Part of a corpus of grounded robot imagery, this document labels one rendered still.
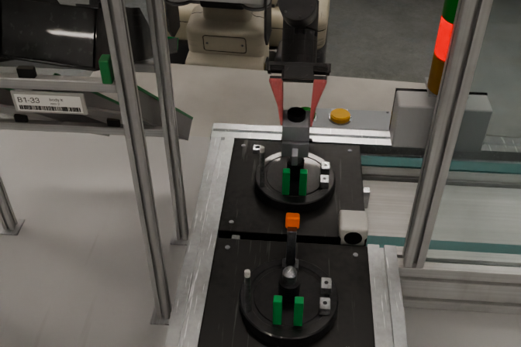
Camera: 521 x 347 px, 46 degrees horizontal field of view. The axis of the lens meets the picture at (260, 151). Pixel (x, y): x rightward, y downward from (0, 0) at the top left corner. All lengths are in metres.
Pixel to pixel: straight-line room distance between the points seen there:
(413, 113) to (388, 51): 2.62
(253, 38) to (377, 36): 1.93
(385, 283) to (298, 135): 0.27
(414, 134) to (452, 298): 0.32
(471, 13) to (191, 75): 0.97
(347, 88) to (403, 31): 2.14
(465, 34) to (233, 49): 1.08
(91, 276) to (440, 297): 0.59
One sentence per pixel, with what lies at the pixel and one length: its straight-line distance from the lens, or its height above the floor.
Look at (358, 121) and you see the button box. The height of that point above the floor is 0.96.
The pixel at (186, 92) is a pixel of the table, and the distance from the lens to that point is 1.51.
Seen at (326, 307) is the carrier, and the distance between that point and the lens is 0.87.
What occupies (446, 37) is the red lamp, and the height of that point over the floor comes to 1.34.
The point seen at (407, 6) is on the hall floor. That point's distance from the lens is 3.94.
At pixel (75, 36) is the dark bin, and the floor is 1.34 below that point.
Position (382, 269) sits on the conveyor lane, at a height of 0.95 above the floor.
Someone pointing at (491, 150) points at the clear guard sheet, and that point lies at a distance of 0.86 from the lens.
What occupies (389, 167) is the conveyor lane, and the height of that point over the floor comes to 0.94.
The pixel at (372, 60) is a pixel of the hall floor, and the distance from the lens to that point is 3.34.
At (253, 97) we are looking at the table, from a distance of 1.49.
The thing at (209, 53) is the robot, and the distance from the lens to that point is 1.77.
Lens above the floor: 1.70
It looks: 40 degrees down
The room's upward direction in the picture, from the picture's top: straight up
